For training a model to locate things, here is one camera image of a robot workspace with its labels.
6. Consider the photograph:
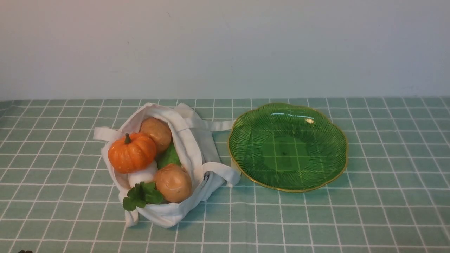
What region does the small orange pumpkin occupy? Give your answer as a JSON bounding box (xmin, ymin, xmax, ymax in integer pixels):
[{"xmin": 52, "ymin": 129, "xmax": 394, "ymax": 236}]
[{"xmin": 107, "ymin": 132, "xmax": 157, "ymax": 174}]

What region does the white cloth bag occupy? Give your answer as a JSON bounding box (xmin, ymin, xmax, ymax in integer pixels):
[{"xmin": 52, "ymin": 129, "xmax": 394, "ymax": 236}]
[{"xmin": 93, "ymin": 103, "xmax": 241, "ymax": 228}]

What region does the green vegetable in bag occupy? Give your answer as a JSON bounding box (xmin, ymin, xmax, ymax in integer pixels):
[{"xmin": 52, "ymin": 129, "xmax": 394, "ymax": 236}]
[{"xmin": 156, "ymin": 141, "xmax": 182, "ymax": 170}]

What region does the green glass plate gold rim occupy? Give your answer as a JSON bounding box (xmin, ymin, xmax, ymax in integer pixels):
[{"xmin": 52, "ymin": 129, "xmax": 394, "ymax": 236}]
[{"xmin": 227, "ymin": 103, "xmax": 349, "ymax": 192}]

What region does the brown potato rear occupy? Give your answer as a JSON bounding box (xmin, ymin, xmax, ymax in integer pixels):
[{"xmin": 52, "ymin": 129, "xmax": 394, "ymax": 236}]
[{"xmin": 140, "ymin": 117, "xmax": 172, "ymax": 154}]

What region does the brown potato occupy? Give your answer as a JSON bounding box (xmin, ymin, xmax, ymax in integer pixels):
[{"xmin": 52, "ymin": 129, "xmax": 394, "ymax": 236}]
[
  {"xmin": 153, "ymin": 163, "xmax": 193, "ymax": 203},
  {"xmin": 140, "ymin": 117, "xmax": 172, "ymax": 154}
]

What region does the brown potato front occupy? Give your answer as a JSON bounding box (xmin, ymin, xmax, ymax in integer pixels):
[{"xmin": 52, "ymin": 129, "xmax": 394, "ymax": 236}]
[{"xmin": 153, "ymin": 163, "xmax": 193, "ymax": 203}]

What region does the white radish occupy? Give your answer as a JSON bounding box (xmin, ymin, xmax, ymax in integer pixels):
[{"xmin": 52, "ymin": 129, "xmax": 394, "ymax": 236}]
[{"xmin": 128, "ymin": 161, "xmax": 158, "ymax": 188}]

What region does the green leafy herb sprig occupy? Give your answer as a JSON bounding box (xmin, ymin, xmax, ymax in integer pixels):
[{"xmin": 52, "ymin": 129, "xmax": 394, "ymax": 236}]
[{"xmin": 122, "ymin": 181, "xmax": 164, "ymax": 211}]

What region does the green checkered tablecloth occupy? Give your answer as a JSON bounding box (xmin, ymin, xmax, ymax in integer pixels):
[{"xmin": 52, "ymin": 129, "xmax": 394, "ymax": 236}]
[{"xmin": 0, "ymin": 97, "xmax": 450, "ymax": 253}]

